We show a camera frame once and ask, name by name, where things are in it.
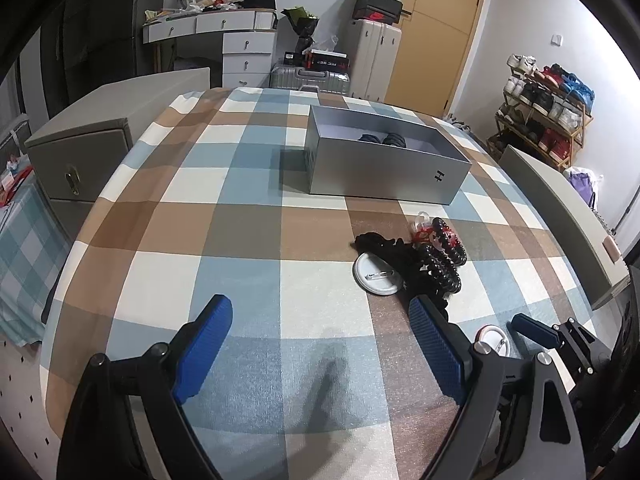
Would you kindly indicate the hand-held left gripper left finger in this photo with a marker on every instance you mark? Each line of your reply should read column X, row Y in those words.
column 205, row 345

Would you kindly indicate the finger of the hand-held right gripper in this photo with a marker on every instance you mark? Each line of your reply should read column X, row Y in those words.
column 532, row 329

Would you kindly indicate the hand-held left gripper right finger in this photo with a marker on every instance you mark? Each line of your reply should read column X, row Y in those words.
column 436, row 347

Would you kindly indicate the white round badge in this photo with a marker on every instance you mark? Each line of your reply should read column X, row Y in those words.
column 372, row 274

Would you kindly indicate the black scrunchie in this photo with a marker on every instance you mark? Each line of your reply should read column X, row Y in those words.
column 387, row 252

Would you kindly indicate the red ornament hair clip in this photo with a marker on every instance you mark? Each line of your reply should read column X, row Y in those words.
column 424, row 232

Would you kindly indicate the grey rectangular box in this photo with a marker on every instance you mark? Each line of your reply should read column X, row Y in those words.
column 380, row 180

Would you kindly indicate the grey bench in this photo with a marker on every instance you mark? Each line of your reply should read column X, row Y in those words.
column 555, row 195

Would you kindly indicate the plaid tablecloth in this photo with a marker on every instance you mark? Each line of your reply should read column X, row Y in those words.
column 240, row 200

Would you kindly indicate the purple bag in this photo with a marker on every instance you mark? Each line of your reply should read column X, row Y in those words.
column 582, row 185

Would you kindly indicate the blue plaid bedding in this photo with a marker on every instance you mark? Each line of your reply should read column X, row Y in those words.
column 25, row 260

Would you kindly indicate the wooden shoe rack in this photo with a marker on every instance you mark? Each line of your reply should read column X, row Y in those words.
column 545, row 105

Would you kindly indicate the grey cabinet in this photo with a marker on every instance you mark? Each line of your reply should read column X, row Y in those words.
column 100, row 110

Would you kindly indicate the silver suitcase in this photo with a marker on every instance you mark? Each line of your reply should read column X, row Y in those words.
column 310, row 79

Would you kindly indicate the white cabinet with boxes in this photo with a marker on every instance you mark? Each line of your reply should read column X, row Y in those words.
column 372, row 57

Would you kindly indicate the white desk with drawers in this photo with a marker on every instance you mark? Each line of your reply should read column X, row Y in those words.
column 240, row 42

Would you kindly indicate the red and black box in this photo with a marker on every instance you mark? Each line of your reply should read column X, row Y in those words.
column 327, row 61

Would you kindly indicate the wooden door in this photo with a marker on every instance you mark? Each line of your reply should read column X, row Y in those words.
column 435, row 35

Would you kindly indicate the black wrapped bouquet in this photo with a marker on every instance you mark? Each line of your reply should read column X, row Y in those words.
column 302, row 22

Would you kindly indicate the desk clutter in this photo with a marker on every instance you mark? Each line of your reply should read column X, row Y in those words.
column 200, row 4

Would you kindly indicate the black shoe box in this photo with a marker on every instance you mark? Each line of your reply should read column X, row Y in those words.
column 375, row 7

